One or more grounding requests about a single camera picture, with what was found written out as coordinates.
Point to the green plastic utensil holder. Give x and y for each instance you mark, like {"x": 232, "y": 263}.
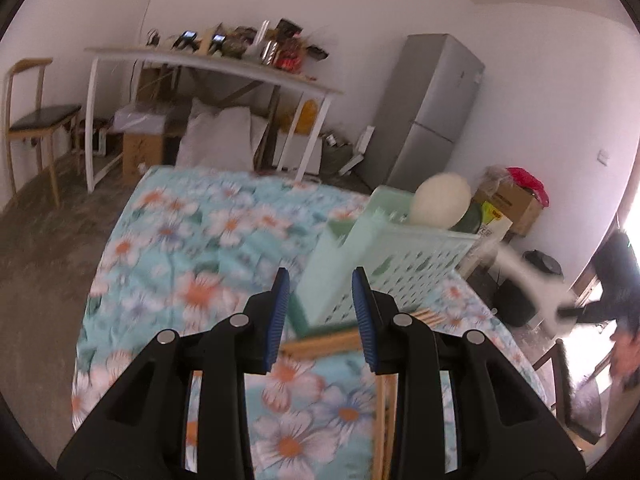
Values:
{"x": 350, "y": 260}

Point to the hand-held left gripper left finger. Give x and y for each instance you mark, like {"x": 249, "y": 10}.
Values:
{"x": 278, "y": 320}

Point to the white table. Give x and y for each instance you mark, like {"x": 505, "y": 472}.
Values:
{"x": 210, "y": 61}

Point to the plastic covered box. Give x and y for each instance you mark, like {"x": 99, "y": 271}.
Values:
{"x": 142, "y": 119}

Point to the black box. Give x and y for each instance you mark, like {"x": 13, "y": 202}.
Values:
{"x": 287, "y": 27}

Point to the cola bottle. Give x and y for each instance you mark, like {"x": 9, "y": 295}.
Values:
{"x": 289, "y": 60}

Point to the metal cup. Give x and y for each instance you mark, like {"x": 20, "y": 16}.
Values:
{"x": 269, "y": 52}

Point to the open cardboard box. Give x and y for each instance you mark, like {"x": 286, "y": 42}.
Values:
{"x": 510, "y": 205}

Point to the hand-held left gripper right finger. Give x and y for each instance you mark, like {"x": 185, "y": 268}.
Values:
{"x": 361, "y": 325}

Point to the clear plastic tube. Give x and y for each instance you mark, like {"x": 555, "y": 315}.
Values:
{"x": 262, "y": 32}

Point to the grey round pot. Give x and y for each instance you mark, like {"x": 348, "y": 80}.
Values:
{"x": 542, "y": 260}

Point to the black device lit screen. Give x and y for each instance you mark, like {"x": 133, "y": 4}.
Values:
{"x": 187, "y": 37}
{"x": 218, "y": 41}

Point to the red plastic bag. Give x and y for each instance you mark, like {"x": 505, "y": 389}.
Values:
{"x": 527, "y": 182}

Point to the white plastic bar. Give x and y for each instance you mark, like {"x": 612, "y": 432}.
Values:
{"x": 366, "y": 139}

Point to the white sack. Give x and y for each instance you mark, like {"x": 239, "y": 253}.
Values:
{"x": 215, "y": 135}

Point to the silver refrigerator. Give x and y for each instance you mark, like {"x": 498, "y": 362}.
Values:
{"x": 425, "y": 110}

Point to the wall socket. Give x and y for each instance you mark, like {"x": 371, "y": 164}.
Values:
{"x": 604, "y": 157}

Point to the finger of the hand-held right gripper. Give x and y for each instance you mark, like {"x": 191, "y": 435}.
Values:
{"x": 577, "y": 312}

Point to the yellow plastic bag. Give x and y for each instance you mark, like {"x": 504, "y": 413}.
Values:
{"x": 305, "y": 117}

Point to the person's right hand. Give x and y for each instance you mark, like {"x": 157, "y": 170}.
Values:
{"x": 627, "y": 357}

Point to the flat black tray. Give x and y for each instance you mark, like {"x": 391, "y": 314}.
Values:
{"x": 317, "y": 51}

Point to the white board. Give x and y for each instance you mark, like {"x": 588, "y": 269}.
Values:
{"x": 300, "y": 155}

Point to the brown cardboard box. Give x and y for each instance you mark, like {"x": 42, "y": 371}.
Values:
{"x": 142, "y": 155}

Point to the wooden chair black seat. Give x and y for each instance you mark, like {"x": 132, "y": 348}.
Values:
{"x": 42, "y": 115}

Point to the dark wooden chair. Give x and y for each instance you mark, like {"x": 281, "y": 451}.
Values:
{"x": 582, "y": 405}

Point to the yellow white rice bag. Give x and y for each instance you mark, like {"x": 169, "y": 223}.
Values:
{"x": 495, "y": 220}

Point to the floral blue tablecloth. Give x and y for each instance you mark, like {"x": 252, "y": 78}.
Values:
{"x": 175, "y": 240}

